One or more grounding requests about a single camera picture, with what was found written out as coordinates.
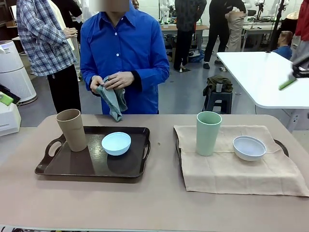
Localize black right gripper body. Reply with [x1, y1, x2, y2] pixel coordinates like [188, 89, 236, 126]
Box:
[291, 55, 309, 78]

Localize white plastic bowl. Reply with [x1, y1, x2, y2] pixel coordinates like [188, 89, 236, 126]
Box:
[232, 135, 267, 162]

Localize pale green plastic cup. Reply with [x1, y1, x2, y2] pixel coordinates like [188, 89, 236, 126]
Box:
[196, 111, 223, 157]

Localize beige cloth mat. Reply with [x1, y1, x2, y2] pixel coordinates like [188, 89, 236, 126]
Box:
[173, 125, 309, 198]

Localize teal green cloth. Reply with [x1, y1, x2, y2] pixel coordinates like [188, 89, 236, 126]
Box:
[96, 76, 128, 123]

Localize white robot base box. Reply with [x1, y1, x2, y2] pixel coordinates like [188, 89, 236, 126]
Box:
[0, 102, 22, 137]

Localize person's left forearm blue sleeve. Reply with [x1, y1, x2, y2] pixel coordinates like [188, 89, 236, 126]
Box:
[131, 65, 170, 87]

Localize person's right forearm blue sleeve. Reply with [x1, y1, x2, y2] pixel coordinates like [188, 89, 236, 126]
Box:
[80, 64, 101, 84]

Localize person's right hand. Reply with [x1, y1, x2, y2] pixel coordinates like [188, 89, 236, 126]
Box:
[90, 75, 108, 95]

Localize person's left hand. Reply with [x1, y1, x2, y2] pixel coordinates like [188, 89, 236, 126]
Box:
[104, 71, 135, 90]

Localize white rounded table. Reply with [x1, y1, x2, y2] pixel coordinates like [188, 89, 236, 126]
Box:
[216, 51, 309, 133]

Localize seated person in blue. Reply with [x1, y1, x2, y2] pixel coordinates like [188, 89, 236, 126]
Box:
[272, 30, 294, 60]

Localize white air purifier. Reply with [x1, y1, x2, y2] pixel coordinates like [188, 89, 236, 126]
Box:
[0, 40, 39, 106]

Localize person in red top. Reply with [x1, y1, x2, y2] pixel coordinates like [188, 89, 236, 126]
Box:
[291, 0, 309, 62]

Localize black tripod pole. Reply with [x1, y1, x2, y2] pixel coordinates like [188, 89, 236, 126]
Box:
[265, 0, 285, 53]

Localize dark green jacket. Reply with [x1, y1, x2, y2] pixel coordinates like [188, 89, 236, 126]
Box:
[202, 75, 234, 97]

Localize black plastic stool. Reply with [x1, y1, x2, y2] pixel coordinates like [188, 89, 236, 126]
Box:
[204, 91, 234, 115]

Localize person in plaid shirt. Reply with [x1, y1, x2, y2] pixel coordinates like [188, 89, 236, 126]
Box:
[16, 0, 82, 114]

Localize brown plastic cup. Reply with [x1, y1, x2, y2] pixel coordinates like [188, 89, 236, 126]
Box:
[56, 109, 88, 152]

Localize beige trousers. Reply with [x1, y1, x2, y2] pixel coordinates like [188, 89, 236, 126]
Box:
[225, 6, 248, 53]

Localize person in black trousers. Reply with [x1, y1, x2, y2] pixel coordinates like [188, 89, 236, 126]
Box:
[203, 0, 247, 70]

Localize person in cream top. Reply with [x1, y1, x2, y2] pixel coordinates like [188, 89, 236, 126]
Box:
[48, 0, 84, 82]

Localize light blue plastic bowl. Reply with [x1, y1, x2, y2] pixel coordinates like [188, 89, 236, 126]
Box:
[101, 131, 132, 156]

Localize person in black clothes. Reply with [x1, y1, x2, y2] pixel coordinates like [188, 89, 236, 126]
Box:
[173, 0, 208, 71]

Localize person in blue shirt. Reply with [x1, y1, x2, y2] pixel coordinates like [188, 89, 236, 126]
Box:
[80, 0, 170, 115]

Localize brown background table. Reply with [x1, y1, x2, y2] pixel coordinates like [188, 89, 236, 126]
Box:
[160, 24, 210, 44]

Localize dark brown handled tray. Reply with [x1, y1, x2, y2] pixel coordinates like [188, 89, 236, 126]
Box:
[34, 126, 152, 179]
[175, 138, 290, 161]

